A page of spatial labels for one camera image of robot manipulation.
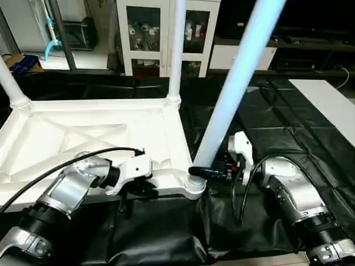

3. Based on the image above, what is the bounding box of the white glass door cabinet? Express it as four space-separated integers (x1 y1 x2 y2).
115 0 221 78

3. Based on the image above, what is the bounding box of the black work mat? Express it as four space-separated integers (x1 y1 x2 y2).
0 66 355 264

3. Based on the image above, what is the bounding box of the grey vertical metal pole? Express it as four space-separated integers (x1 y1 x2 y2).
51 0 75 70

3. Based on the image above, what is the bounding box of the brown cardboard box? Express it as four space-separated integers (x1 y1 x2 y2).
3 53 42 74

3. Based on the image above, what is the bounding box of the dark low media cabinet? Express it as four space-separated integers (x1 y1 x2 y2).
272 25 355 75

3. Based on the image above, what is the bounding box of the light blue plastic object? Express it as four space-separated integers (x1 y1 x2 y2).
43 0 63 62

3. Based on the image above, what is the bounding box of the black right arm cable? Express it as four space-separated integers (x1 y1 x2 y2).
230 154 300 225

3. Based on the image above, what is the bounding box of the white plastic table leg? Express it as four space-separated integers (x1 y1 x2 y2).
0 55 31 109
189 0 288 186
165 0 188 106

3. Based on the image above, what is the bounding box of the white plastic table top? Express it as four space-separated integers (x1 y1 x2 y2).
0 95 207 212

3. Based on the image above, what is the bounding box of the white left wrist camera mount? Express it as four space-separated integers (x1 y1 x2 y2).
104 152 153 196

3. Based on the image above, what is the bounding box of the white flat board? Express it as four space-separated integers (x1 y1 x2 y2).
288 79 355 147

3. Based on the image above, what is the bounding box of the white drawer unit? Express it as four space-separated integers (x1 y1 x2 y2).
208 44 277 71

